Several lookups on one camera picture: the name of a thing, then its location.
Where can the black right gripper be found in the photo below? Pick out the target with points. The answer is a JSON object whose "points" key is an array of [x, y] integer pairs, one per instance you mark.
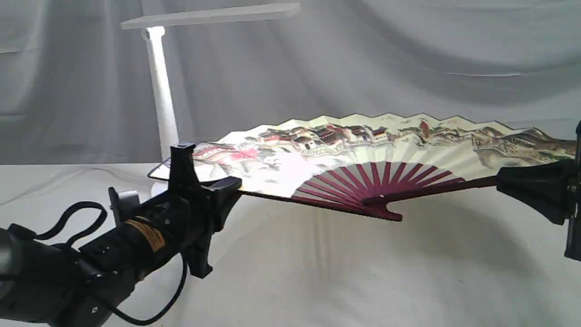
{"points": [[548, 182]]}

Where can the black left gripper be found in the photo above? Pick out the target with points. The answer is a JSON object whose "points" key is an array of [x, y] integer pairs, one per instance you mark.
{"points": [[191, 212]]}

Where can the painted paper folding fan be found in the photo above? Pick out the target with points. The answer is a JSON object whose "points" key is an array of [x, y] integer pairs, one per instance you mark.
{"points": [[359, 164]]}

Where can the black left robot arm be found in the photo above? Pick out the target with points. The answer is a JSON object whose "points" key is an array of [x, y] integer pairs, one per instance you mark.
{"points": [[44, 279]]}

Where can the white desk lamp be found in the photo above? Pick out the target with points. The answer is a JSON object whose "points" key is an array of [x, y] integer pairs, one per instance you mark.
{"points": [[152, 29]]}

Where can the grey backdrop curtain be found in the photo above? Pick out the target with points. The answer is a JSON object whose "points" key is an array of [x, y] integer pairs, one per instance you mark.
{"points": [[76, 87]]}

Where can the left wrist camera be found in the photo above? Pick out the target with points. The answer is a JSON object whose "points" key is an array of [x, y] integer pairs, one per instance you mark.
{"points": [[122, 204]]}

